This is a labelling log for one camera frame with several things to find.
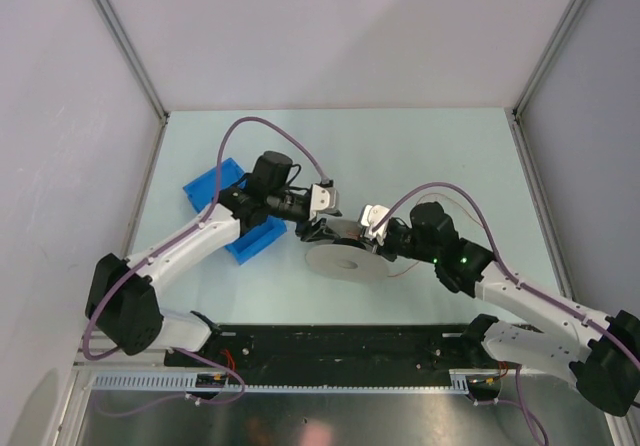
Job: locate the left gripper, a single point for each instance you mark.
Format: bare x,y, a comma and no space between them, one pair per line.
318,232

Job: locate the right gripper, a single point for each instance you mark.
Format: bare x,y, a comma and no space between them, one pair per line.
382,250

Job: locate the white cable spool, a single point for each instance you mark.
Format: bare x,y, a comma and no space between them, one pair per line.
340,252

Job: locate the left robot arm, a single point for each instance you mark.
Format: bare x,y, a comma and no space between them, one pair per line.
123,301

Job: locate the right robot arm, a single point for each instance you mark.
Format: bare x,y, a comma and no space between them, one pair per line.
594,352

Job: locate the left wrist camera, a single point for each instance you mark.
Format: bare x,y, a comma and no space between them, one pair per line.
324,200

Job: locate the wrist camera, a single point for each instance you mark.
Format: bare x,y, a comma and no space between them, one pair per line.
324,200
374,223

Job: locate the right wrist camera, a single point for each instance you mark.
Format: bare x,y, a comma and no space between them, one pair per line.
374,223

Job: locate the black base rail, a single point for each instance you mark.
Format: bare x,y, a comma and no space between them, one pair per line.
347,355

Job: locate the white slotted cable duct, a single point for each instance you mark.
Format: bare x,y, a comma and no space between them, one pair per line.
209,382

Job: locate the right aluminium frame post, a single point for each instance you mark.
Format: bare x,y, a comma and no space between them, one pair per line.
567,23

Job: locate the aluminium frame post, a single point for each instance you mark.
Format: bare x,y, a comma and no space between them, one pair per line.
567,23
116,29

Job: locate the left aluminium frame post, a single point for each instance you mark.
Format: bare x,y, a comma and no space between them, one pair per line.
116,29

